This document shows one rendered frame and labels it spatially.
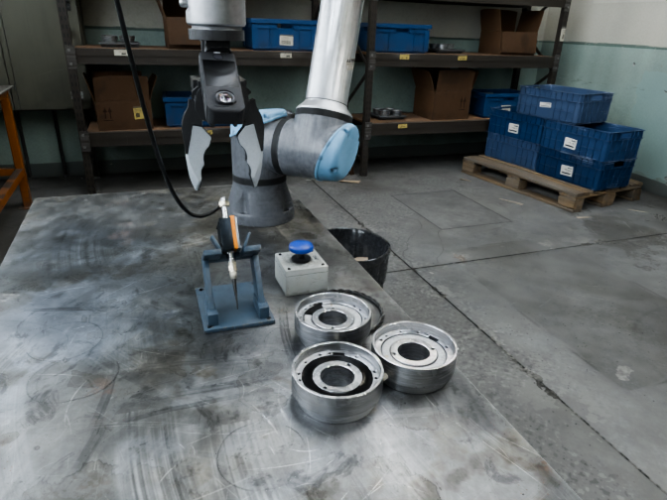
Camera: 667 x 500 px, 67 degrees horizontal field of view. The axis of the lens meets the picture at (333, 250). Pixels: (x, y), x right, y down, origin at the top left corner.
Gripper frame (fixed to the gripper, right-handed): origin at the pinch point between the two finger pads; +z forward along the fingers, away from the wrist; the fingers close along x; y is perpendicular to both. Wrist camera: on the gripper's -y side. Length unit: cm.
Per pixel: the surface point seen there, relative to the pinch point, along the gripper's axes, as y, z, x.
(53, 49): 353, 3, 76
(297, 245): 1.0, 11.3, -10.6
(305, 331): -16.7, 15.6, -7.2
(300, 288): -1.7, 17.5, -10.4
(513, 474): -42, 19, -22
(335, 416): -31.3, 16.8, -6.6
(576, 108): 241, 32, -284
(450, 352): -25.8, 15.7, -23.4
